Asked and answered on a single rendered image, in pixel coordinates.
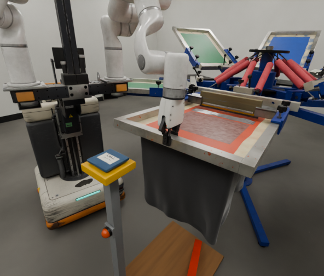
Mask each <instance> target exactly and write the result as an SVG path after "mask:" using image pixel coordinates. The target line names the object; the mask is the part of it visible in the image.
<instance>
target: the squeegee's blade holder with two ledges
mask: <svg viewBox="0 0 324 276"><path fill-rule="evenodd" d="M202 104H205V105H210V106H215V107H220V108H225V109H229V110H234V111H239V112H244V113H249V114H253V112H251V111H245V110H240V109H237V108H231V107H226V106H221V105H216V104H212V103H207V102H203V103H202Z"/></svg>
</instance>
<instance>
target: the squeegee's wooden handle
mask: <svg viewBox="0 0 324 276"><path fill-rule="evenodd" d="M200 96H202V103H203V102H207V103H211V104H216V105H221V106H226V107H231V108H237V109H240V110H245V111H251V112H253V114H254V112H255V110H256V107H261V108H262V104H263V100H257V99H250V98H246V97H240V96H234V95H227V94H221V93H214V92H210V91H204V90H202V91H201V93H200Z"/></svg>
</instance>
